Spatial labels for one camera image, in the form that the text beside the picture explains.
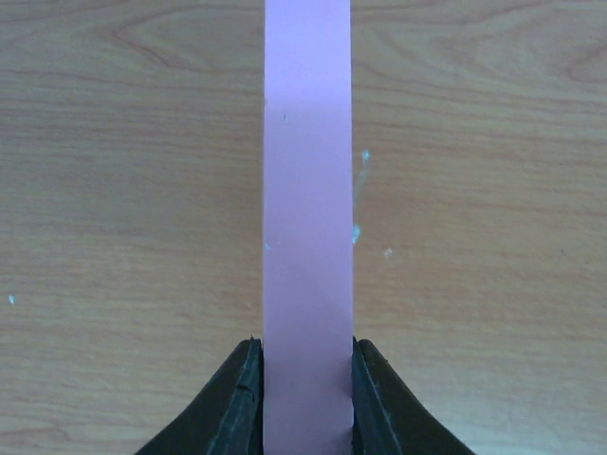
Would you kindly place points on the pink picture frame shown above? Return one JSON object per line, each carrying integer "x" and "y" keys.
{"x": 308, "y": 228}

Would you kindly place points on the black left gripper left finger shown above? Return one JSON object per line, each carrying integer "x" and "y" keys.
{"x": 226, "y": 415}

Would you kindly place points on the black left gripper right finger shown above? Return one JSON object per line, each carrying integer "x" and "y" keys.
{"x": 388, "y": 418}

